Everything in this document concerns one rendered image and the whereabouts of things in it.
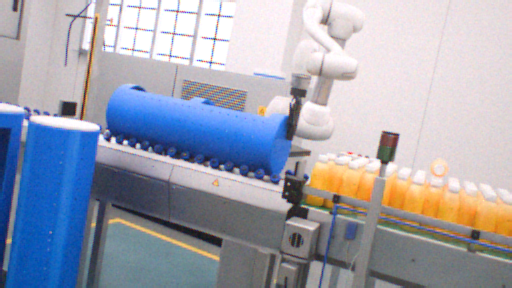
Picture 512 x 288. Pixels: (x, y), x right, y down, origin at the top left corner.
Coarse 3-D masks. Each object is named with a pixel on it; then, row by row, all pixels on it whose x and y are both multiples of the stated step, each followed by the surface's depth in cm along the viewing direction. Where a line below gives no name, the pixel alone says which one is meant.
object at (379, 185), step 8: (376, 176) 165; (376, 184) 165; (384, 184) 164; (376, 192) 165; (376, 200) 165; (368, 208) 166; (376, 208) 165; (368, 216) 166; (376, 216) 165; (368, 224) 166; (376, 224) 166; (368, 232) 166; (368, 240) 166; (360, 248) 167; (368, 248) 166; (360, 256) 167; (368, 256) 166; (360, 264) 167; (360, 272) 167; (360, 280) 168
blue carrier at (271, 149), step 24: (120, 96) 233; (144, 96) 230; (168, 96) 228; (120, 120) 231; (144, 120) 226; (168, 120) 221; (192, 120) 217; (216, 120) 214; (240, 120) 211; (264, 120) 209; (168, 144) 226; (192, 144) 219; (216, 144) 213; (240, 144) 208; (264, 144) 204; (288, 144) 224; (264, 168) 209
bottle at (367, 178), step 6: (366, 174) 192; (372, 174) 192; (360, 180) 193; (366, 180) 191; (372, 180) 191; (360, 186) 192; (366, 186) 191; (372, 186) 191; (360, 192) 192; (366, 192) 191; (360, 198) 192; (366, 198) 191; (360, 210) 192; (366, 210) 192
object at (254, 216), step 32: (96, 160) 237; (128, 160) 231; (192, 160) 235; (96, 192) 245; (128, 192) 236; (160, 192) 227; (192, 192) 219; (224, 192) 212; (256, 192) 208; (192, 224) 226; (224, 224) 218; (256, 224) 210
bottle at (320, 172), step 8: (320, 160) 195; (312, 168) 198; (320, 168) 194; (328, 168) 195; (312, 176) 196; (320, 176) 194; (328, 176) 196; (312, 184) 195; (320, 184) 194; (312, 200) 195; (320, 200) 195
